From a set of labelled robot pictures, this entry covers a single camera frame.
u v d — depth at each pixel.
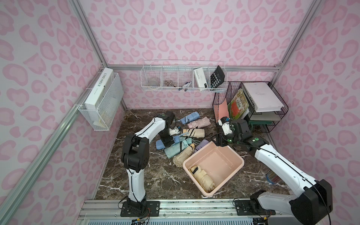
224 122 0.68
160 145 0.93
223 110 1.15
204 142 0.95
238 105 1.03
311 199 0.38
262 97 0.96
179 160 0.85
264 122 1.00
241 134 0.59
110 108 0.86
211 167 0.90
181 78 1.00
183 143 0.93
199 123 1.04
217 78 0.92
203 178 0.78
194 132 0.96
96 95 0.68
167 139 0.84
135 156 0.52
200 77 0.91
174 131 0.88
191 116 1.10
